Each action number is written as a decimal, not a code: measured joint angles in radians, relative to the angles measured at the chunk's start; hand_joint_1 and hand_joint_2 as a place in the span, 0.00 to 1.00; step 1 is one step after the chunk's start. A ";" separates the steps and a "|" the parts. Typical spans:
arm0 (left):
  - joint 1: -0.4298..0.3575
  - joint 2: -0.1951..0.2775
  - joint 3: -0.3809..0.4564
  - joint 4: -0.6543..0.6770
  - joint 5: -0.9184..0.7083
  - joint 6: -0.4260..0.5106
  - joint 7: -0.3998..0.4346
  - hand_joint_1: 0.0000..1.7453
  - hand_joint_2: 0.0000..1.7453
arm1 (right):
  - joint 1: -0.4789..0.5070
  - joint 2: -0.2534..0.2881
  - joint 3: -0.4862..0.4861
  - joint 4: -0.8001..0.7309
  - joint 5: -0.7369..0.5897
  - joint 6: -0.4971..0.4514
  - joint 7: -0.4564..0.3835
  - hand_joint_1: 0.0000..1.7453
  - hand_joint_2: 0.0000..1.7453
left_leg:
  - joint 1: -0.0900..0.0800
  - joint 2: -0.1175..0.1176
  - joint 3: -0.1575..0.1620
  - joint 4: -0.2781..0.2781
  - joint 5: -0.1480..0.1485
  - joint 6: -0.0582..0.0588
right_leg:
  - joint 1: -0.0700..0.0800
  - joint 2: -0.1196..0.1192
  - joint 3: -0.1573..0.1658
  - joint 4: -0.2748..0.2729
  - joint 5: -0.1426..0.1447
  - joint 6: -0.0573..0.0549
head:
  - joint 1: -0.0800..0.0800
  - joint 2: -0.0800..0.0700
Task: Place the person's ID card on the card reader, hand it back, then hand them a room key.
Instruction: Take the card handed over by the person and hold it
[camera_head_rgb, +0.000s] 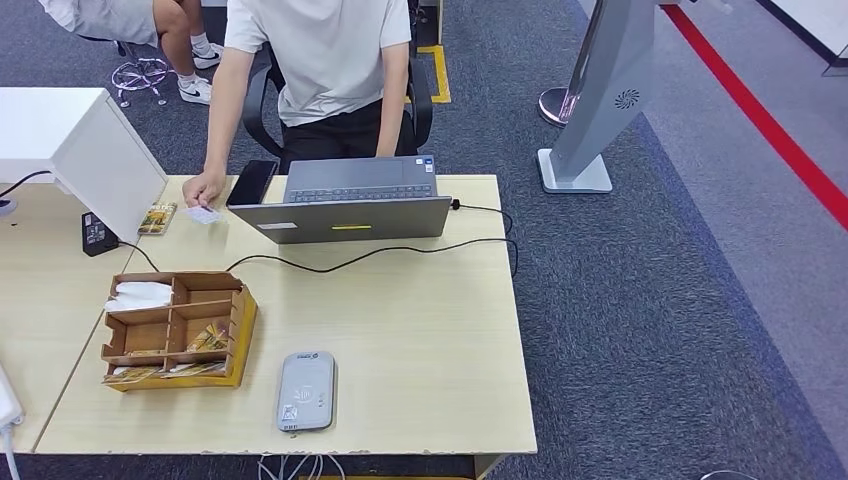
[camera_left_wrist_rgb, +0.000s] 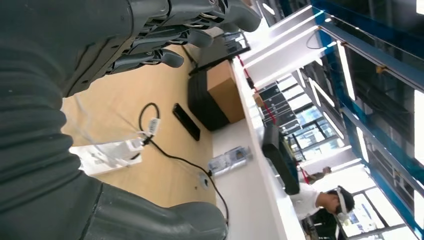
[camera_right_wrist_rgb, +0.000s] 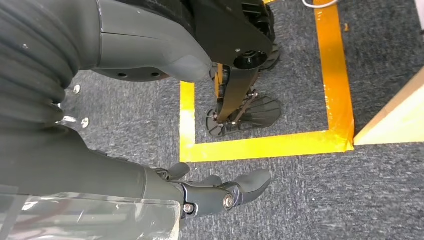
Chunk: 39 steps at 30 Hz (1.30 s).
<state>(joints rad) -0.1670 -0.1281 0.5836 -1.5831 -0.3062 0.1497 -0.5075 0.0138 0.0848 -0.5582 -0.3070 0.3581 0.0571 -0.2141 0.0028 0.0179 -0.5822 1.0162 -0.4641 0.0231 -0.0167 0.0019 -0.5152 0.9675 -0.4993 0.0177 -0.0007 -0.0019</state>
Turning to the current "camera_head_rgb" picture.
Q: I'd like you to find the person's right hand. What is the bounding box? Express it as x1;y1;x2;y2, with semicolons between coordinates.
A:
182;170;228;210

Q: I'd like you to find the black smartphone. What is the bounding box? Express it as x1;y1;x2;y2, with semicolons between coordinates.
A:
225;159;280;208

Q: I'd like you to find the person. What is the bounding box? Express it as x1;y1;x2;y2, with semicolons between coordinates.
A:
182;0;413;210
36;0;225;106

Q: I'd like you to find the grey card reader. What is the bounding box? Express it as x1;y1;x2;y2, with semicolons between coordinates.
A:
276;351;338;434

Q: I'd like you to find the black power adapter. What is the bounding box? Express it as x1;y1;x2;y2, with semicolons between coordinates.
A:
81;211;121;258

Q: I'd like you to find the white tissue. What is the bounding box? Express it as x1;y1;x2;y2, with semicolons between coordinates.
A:
103;282;174;313

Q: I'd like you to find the chrome stool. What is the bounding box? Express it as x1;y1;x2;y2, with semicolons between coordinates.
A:
111;40;170;109

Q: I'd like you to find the grey laptop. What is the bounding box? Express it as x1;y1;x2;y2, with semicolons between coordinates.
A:
227;155;454;245

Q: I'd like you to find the wooden divided box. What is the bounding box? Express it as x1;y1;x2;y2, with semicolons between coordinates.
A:
100;270;259;393

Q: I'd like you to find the black office chair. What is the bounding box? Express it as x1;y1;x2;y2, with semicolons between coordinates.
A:
241;39;435;160

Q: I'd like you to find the white power strip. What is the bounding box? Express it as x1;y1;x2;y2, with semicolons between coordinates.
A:
0;362;26;431

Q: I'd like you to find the chrome stanchion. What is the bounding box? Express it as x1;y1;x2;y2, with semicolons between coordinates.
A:
537;0;607;128

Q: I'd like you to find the grey kiosk stand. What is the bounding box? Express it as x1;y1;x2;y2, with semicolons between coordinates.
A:
536;0;664;195

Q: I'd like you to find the white platform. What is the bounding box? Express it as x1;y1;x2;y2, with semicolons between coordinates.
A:
755;0;848;77

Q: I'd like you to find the thin black cable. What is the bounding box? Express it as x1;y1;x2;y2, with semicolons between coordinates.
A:
0;170;53;199

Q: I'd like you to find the black laptop cable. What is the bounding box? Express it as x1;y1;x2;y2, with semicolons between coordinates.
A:
117;198;520;280

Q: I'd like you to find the white looped cable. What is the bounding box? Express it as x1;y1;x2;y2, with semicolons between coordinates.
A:
256;453;347;480

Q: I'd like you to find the white power strip cable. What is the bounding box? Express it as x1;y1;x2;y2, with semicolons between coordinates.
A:
0;423;21;480

